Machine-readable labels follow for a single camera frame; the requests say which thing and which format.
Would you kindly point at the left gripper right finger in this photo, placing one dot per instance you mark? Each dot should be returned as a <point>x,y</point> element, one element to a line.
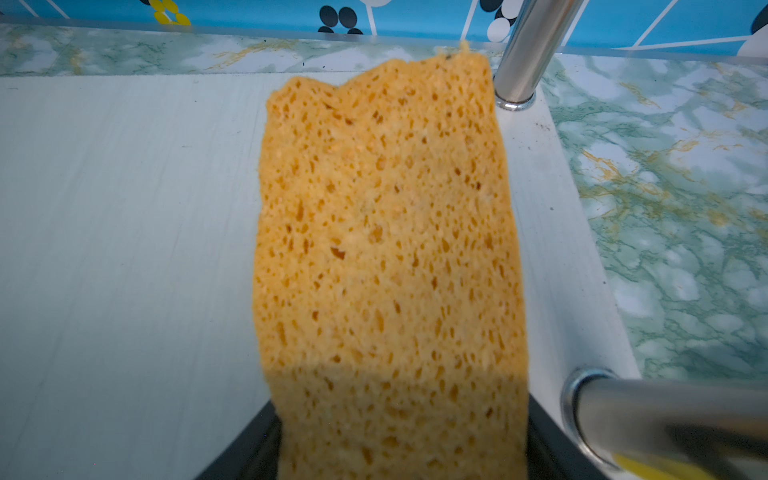
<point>550,454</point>

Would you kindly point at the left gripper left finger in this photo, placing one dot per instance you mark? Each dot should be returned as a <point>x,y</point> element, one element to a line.
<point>253,455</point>

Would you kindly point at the tan porous sponge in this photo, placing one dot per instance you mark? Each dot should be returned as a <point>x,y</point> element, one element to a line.
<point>388,295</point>

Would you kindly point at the white two-tier shelf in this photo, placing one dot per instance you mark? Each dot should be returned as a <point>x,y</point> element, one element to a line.
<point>129,197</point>

